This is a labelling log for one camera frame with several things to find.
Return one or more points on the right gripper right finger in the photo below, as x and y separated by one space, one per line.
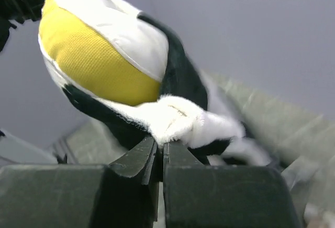
196 195

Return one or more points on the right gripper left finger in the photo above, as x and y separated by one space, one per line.
121 194

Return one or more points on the black white checkered pillowcase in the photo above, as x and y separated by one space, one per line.
190 108

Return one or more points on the white pillow yellow edge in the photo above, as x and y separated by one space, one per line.
103 47

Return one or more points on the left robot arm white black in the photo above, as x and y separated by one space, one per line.
19 11

